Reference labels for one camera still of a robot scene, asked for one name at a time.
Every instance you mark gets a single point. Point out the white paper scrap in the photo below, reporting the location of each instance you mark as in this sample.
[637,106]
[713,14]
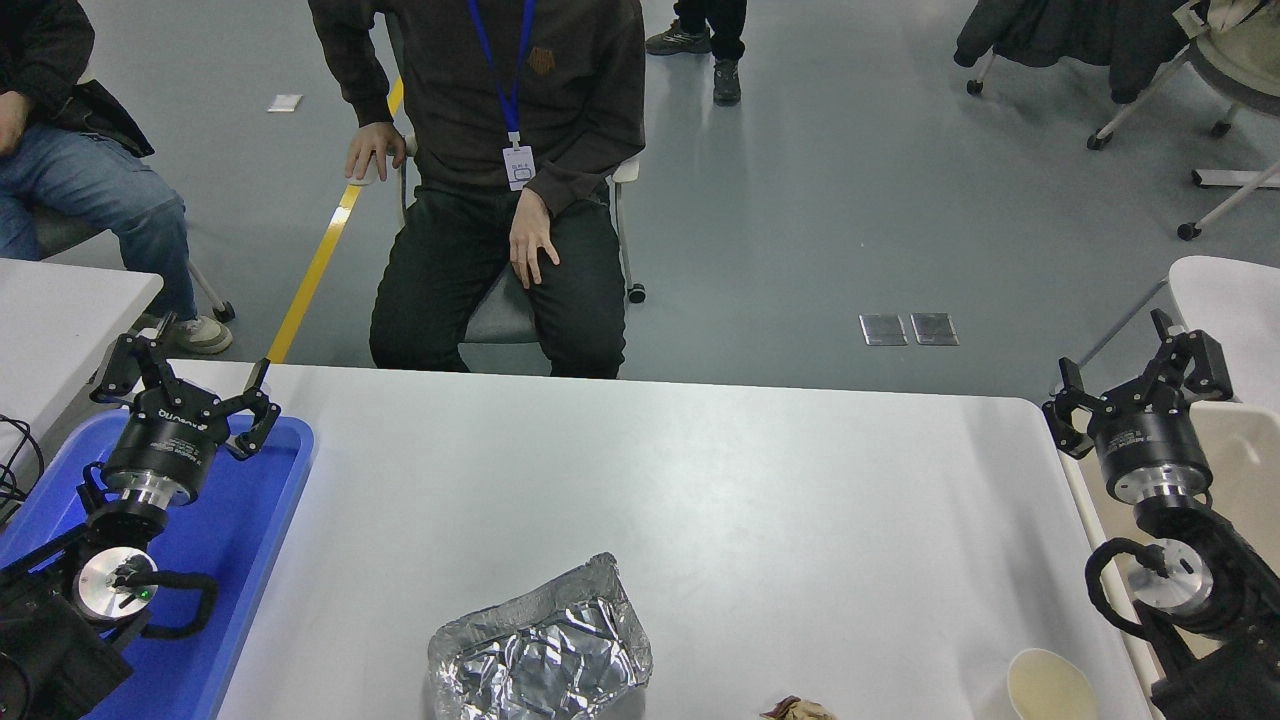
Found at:
[285,103]

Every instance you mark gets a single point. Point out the large pale plastic bin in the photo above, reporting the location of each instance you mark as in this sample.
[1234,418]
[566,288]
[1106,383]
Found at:
[1245,470]

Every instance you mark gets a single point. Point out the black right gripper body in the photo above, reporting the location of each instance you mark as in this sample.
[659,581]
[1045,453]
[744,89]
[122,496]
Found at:
[1150,445]

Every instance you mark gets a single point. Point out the person's left hand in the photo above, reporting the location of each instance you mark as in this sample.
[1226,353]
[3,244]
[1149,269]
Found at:
[530,235]

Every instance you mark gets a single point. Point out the dark jacket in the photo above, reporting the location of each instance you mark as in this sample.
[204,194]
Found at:
[1080,35]

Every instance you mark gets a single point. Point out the silver floor outlet plate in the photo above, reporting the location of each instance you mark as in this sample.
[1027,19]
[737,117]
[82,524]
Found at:
[883,330]
[934,329]

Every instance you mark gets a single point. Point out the white office chair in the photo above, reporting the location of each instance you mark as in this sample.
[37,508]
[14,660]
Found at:
[981,72]
[1235,178]
[1240,70]

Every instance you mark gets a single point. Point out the tan paper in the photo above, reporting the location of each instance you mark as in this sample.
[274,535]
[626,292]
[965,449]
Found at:
[800,711]

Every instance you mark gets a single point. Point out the person's hand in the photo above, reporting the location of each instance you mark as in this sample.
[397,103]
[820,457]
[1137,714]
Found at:
[12,120]

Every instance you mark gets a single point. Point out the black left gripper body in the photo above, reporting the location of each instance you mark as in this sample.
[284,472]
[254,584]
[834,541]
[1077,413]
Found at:
[165,440]

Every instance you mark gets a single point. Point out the blue plastic tray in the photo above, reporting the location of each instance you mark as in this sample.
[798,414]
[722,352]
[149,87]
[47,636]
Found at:
[250,520]

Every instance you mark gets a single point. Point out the white side table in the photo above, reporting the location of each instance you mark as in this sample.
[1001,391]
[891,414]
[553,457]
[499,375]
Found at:
[50,330]

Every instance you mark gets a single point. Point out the person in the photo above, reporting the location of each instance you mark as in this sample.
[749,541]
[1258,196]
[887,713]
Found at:
[570,80]
[80,190]
[725,40]

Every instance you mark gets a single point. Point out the silver foil tray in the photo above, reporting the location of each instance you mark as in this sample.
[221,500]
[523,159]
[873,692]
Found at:
[540,660]

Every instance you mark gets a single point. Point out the cream paper cup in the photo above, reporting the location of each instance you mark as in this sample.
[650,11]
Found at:
[1050,690]

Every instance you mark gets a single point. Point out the person's right hand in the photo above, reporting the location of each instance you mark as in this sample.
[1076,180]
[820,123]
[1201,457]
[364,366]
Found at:
[375,150]

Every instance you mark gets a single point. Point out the yellow floor tape line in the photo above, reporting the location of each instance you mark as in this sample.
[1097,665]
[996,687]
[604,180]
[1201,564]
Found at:
[320,260]

